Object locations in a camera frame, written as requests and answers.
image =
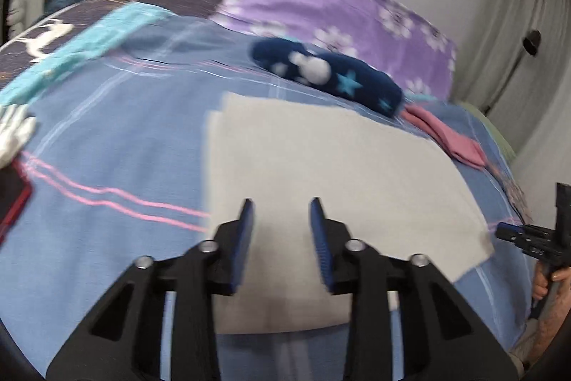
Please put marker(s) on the green cloth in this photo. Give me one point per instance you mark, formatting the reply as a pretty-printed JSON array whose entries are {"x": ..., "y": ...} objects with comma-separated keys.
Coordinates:
[{"x": 490, "y": 127}]

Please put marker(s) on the dark deer-print blanket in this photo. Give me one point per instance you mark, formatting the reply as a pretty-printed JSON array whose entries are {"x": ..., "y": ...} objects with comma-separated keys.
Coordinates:
[{"x": 18, "y": 60}]

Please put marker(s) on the red-edged black case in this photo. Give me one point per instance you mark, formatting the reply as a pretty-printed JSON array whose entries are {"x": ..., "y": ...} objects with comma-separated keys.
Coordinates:
[{"x": 10, "y": 202}]

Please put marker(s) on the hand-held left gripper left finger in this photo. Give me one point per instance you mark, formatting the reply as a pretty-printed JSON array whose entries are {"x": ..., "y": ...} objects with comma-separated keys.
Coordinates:
[{"x": 243, "y": 248}]

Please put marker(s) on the purple floral pillow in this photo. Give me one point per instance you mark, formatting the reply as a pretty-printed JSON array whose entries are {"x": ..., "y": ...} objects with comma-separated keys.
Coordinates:
[{"x": 312, "y": 6}]

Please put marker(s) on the blue striped bed sheet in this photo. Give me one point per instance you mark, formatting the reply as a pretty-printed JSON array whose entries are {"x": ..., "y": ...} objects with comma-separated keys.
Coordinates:
[{"x": 134, "y": 140}]

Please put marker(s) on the person's right forearm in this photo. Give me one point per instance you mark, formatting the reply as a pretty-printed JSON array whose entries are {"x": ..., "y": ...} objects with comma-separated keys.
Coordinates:
[{"x": 549, "y": 332}]

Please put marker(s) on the pink folded cloth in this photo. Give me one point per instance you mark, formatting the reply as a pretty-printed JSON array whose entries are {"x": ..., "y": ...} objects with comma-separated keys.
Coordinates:
[{"x": 446, "y": 136}]

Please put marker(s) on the beige t-shirt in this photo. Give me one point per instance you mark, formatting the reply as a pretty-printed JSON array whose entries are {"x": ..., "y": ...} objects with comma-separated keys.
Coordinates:
[{"x": 334, "y": 162}]

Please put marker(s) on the navy star-print garment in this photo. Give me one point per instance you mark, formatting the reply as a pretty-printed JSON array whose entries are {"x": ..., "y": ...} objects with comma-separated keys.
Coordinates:
[{"x": 357, "y": 78}]

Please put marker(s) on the teal cloth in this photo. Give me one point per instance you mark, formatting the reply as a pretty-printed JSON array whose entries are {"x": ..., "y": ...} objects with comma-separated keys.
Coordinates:
[{"x": 89, "y": 42}]

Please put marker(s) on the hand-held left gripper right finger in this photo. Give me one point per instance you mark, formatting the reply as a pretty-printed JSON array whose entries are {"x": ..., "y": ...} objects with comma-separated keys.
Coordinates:
[{"x": 320, "y": 248}]

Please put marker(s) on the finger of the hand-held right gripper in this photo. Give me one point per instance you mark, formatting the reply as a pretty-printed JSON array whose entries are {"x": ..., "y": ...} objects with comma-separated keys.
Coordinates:
[{"x": 508, "y": 232}]

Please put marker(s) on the black floor lamp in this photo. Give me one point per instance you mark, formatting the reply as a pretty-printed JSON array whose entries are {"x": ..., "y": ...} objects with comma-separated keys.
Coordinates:
[{"x": 531, "y": 41}]

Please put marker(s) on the white glove plush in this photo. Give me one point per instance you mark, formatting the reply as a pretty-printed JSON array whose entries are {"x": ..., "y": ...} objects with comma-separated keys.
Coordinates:
[{"x": 13, "y": 133}]

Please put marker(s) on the person's right hand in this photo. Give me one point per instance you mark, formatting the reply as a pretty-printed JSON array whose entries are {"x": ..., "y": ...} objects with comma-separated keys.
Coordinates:
[{"x": 542, "y": 283}]

